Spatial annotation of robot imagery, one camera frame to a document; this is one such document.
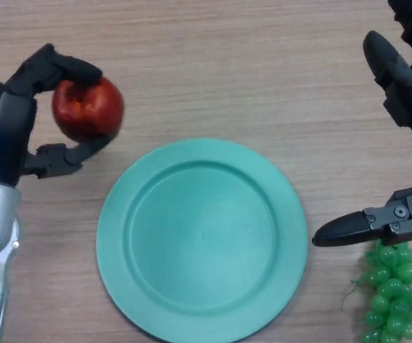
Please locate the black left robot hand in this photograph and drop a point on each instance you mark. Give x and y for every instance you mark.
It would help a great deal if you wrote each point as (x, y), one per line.
(5, 135)

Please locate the red apple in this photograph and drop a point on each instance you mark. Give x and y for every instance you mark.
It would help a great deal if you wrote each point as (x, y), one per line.
(91, 110)

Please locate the green round plate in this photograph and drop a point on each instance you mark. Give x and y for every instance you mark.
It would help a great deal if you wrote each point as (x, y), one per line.
(202, 243)

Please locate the green grape bunch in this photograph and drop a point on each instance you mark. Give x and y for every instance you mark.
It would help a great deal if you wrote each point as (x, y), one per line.
(393, 289)

